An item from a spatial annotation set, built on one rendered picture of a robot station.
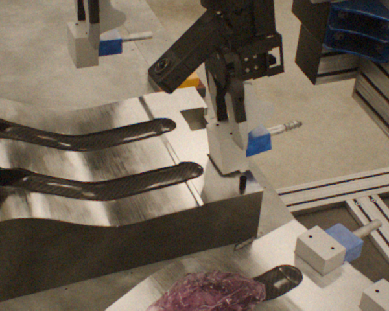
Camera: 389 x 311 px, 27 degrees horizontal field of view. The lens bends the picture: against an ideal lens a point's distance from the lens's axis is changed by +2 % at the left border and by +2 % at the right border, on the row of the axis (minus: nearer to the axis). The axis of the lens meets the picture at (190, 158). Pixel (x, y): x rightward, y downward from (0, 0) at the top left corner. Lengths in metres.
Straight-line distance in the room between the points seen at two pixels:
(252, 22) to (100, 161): 0.29
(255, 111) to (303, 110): 1.76
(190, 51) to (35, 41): 0.61
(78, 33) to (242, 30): 0.33
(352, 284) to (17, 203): 0.42
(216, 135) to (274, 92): 1.81
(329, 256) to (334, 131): 1.73
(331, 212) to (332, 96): 0.88
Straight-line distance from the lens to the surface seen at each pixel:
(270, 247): 1.04
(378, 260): 1.99
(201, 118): 1.22
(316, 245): 1.01
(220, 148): 1.05
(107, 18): 1.22
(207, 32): 0.98
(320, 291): 1.00
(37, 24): 1.59
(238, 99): 1.00
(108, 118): 1.19
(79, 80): 1.42
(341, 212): 2.09
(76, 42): 1.24
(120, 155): 1.12
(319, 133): 2.70
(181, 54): 0.99
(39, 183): 1.03
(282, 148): 2.61
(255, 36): 1.01
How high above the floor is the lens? 1.58
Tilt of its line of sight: 39 degrees down
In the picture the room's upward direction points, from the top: 4 degrees clockwise
